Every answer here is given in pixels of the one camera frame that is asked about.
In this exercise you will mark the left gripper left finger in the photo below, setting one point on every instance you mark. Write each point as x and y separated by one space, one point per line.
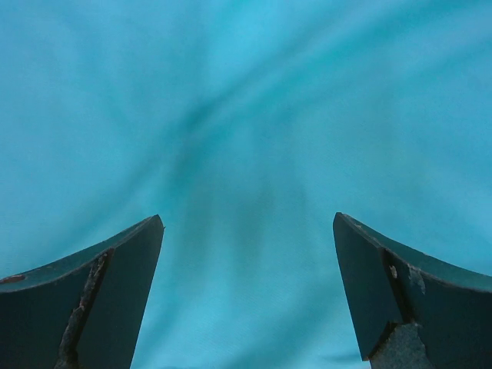
84 310

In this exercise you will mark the teal t shirt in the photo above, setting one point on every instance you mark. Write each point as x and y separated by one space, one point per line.
246 126

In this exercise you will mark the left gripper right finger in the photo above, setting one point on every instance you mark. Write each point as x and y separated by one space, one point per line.
411 310

